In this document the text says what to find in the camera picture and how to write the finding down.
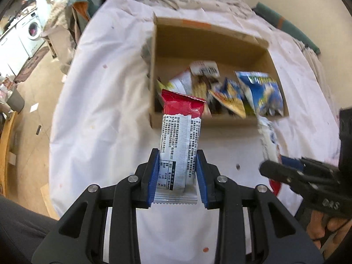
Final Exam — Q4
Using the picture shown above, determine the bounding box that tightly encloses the blue and yellow cartoon packet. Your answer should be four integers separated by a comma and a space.
208, 77, 246, 119

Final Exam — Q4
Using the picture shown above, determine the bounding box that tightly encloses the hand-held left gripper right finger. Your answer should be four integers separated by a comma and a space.
196, 149, 325, 264

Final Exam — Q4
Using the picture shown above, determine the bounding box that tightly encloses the person's right hand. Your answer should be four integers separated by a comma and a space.
306, 211, 350, 251

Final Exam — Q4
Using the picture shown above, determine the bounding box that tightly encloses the white appliance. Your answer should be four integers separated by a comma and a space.
0, 27, 29, 77

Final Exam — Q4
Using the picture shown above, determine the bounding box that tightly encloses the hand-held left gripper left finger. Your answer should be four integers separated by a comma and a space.
31, 148, 160, 264

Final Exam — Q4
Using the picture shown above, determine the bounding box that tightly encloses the white packet with red edges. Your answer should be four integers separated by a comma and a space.
190, 61, 220, 78

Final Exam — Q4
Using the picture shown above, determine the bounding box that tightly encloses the red and white snack packet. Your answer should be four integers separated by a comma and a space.
153, 89, 207, 205

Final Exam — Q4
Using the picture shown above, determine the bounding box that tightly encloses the cardboard box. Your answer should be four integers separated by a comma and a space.
148, 12, 290, 129

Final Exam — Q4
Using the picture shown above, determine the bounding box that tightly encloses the white dotted sheet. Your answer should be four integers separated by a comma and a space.
48, 0, 341, 264

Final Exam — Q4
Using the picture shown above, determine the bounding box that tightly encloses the teal rolled mat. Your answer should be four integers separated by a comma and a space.
253, 2, 321, 55

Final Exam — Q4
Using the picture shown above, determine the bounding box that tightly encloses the blue popcorn packet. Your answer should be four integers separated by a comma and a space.
235, 71, 284, 117

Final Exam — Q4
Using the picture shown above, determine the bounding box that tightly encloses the person's dark clothing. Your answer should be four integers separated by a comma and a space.
0, 195, 59, 264

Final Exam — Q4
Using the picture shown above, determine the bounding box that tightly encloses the patterned floor rug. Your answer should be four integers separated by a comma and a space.
14, 47, 50, 83

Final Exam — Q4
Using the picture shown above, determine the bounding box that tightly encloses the pile of clothes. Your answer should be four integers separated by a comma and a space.
44, 0, 116, 50

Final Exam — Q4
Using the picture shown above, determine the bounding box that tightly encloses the wooden furniture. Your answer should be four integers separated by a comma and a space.
0, 110, 20, 198

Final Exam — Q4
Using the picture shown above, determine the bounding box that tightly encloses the grey cloth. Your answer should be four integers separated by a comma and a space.
141, 42, 153, 61

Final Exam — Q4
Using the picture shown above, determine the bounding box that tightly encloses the grey bin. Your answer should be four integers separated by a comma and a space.
7, 89, 25, 112

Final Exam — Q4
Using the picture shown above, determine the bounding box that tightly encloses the white and pink snack packet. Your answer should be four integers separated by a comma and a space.
257, 115, 281, 161

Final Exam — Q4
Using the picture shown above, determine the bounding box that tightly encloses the white washing machine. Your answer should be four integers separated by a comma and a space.
15, 12, 46, 57

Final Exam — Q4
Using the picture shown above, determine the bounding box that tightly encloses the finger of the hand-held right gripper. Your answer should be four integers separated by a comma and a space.
280, 156, 340, 183
260, 160, 352, 222

